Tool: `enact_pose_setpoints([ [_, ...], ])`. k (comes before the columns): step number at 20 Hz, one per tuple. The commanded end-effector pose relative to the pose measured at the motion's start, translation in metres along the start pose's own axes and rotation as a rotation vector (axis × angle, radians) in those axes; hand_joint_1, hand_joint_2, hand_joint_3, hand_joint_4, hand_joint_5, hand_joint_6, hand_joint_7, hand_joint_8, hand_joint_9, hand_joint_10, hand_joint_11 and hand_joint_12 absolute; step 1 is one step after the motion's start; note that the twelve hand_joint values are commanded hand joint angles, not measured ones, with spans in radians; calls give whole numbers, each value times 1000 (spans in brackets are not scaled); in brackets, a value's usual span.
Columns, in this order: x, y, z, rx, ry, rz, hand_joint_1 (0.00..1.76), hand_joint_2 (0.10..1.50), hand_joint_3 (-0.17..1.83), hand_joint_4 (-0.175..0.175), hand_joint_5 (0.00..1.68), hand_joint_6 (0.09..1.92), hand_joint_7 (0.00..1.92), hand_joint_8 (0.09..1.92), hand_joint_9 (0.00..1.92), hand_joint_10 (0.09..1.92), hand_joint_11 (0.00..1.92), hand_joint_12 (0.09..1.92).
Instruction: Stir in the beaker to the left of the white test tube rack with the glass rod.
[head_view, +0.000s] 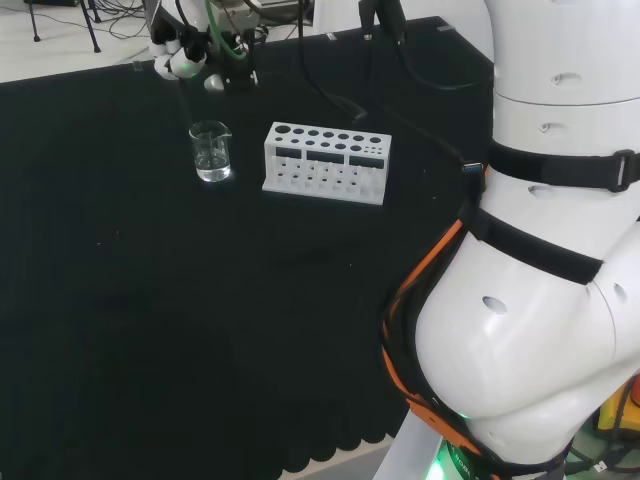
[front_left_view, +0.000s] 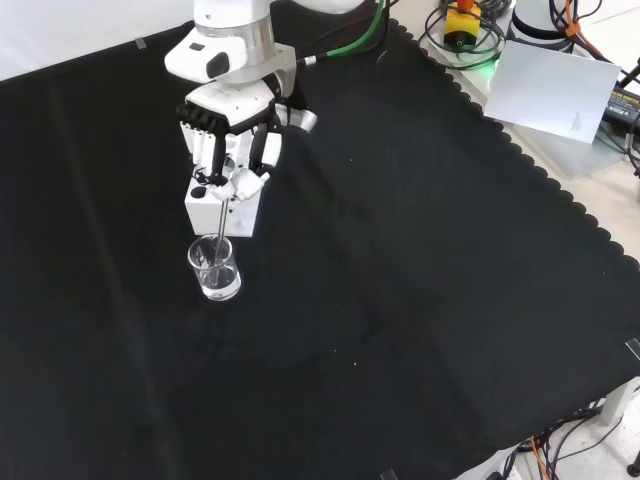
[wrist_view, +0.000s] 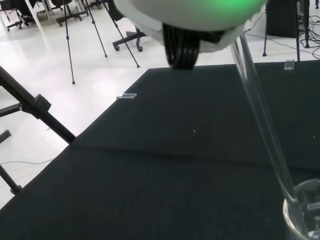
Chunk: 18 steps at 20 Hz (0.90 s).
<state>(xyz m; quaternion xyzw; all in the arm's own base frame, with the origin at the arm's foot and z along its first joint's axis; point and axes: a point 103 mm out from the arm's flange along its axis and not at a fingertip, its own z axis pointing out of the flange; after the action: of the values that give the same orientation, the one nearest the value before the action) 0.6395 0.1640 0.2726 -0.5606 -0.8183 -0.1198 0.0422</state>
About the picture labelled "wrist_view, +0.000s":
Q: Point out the white desk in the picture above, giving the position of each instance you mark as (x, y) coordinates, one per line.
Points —
(37, 18)

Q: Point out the clear glass beaker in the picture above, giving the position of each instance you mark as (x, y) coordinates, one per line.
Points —
(310, 225)

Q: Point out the thick black tripod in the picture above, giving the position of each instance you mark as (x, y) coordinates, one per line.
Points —
(37, 105)

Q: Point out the black high-back office chair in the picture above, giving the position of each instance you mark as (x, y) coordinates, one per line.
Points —
(130, 35)

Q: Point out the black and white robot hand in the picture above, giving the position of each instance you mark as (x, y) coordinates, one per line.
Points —
(190, 12)

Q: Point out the black bench cloth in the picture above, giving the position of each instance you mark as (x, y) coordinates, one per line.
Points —
(150, 187)

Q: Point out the black mesh office chair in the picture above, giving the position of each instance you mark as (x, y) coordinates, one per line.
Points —
(72, 17)

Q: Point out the black computer tower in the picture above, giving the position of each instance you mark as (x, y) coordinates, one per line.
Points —
(282, 20)

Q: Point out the clear plastic cloth clip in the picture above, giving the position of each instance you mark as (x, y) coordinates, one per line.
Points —
(127, 96)
(289, 65)

